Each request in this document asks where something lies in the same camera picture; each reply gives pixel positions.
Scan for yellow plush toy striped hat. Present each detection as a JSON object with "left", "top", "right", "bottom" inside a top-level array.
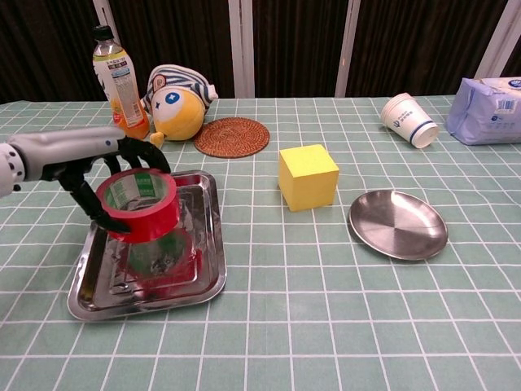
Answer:
[{"left": 141, "top": 64, "right": 219, "bottom": 147}]

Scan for round woven coaster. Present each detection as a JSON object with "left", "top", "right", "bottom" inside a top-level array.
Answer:
[{"left": 194, "top": 116, "right": 271, "bottom": 159}]

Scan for blue tissue pack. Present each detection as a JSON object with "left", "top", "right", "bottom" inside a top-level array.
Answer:
[{"left": 444, "top": 77, "right": 521, "bottom": 146}]

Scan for orange drink bottle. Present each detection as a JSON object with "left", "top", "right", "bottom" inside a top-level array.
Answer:
[{"left": 91, "top": 25, "right": 151, "bottom": 142}]

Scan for rectangular steel tray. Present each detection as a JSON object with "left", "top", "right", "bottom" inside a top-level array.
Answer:
[{"left": 67, "top": 169, "right": 228, "bottom": 323}]

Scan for round steel plate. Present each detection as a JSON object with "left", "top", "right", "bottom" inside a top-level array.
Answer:
[{"left": 348, "top": 190, "right": 449, "bottom": 261}]

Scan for yellow sponge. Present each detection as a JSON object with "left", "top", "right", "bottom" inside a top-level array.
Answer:
[{"left": 278, "top": 143, "right": 340, "bottom": 213}]

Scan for green checkered tablecloth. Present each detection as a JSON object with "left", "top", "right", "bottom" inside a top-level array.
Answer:
[{"left": 0, "top": 95, "right": 521, "bottom": 391}]

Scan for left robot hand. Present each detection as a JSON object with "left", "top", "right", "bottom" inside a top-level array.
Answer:
[{"left": 7, "top": 125, "right": 173, "bottom": 235}]

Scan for red tape roll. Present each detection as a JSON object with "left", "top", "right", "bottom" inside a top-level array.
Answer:
[{"left": 95, "top": 166, "right": 182, "bottom": 244}]

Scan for stacked white paper cups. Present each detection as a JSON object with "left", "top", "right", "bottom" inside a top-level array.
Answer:
[{"left": 380, "top": 92, "right": 440, "bottom": 149}]

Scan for white partition post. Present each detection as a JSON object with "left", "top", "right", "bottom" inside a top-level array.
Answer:
[
  {"left": 227, "top": 0, "right": 256, "bottom": 99},
  {"left": 334, "top": 0, "right": 361, "bottom": 98},
  {"left": 474, "top": 0, "right": 521, "bottom": 81},
  {"left": 92, "top": 0, "right": 120, "bottom": 46}
]

